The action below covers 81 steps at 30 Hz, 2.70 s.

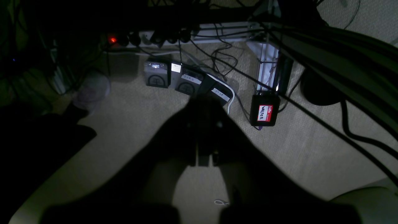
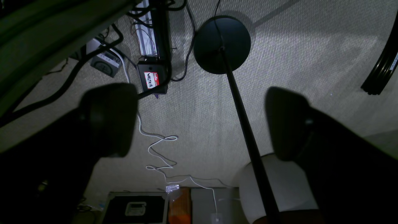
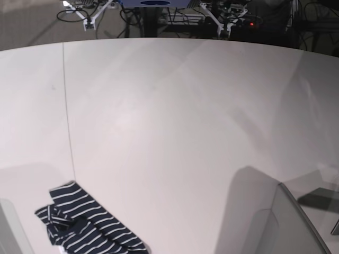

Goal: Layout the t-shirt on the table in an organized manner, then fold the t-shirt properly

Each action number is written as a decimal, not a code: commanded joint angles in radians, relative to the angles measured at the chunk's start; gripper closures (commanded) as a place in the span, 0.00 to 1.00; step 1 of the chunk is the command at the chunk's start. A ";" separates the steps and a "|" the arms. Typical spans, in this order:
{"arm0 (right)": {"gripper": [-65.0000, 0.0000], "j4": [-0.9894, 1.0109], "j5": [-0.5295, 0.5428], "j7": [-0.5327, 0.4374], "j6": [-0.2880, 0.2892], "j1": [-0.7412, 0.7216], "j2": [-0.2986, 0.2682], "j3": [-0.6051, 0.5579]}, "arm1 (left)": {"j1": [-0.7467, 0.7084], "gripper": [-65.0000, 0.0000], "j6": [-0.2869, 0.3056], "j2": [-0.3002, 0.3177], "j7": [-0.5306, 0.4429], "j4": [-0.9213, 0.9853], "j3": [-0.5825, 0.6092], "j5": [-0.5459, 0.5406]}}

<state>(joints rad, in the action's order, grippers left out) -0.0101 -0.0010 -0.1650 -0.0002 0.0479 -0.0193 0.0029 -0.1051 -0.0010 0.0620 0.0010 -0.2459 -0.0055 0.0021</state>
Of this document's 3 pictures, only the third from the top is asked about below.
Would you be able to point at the black table leg column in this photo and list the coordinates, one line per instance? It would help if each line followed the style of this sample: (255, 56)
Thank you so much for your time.
(150, 16)

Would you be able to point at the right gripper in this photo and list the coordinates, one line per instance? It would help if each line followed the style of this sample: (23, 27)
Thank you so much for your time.
(88, 12)

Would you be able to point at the navy white striped t-shirt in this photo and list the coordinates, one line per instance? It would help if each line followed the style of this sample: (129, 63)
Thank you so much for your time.
(76, 222)

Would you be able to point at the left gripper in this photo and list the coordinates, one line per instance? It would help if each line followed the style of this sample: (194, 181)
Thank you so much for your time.
(226, 14)

